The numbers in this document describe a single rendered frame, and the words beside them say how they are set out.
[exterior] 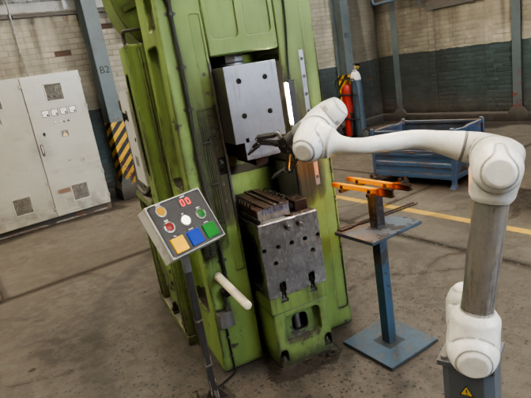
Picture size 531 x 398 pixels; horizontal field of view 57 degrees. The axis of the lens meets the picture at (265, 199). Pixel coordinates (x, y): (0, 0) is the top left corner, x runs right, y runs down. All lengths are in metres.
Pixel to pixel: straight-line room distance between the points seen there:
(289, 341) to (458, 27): 8.62
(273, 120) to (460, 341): 1.51
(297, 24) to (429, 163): 3.65
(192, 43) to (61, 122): 5.11
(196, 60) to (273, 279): 1.26
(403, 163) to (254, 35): 3.96
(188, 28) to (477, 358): 1.98
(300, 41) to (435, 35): 8.27
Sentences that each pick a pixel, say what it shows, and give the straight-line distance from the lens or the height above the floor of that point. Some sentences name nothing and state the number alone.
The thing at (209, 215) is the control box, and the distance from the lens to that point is 2.46.
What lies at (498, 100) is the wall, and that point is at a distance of 10.40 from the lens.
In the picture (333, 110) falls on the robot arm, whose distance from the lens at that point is 1.67.
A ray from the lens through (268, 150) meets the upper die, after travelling 2.65.
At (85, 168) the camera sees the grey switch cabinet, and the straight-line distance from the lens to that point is 7.70.
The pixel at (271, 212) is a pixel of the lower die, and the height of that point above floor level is 0.95.
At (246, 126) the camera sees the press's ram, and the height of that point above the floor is 1.45.
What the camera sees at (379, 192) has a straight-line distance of 2.57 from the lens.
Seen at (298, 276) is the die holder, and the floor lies 0.55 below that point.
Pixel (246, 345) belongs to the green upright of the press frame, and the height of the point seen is 0.13.
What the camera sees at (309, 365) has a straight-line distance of 3.06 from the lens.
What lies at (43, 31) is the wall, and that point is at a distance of 8.31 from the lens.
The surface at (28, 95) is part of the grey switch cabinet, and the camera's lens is 7.52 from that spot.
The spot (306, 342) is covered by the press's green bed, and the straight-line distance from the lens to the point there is 3.04.
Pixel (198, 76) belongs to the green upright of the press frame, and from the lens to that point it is 2.65.
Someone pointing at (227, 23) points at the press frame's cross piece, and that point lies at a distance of 2.74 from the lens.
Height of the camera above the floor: 1.75
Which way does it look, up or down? 15 degrees down
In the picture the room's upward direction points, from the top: 9 degrees counter-clockwise
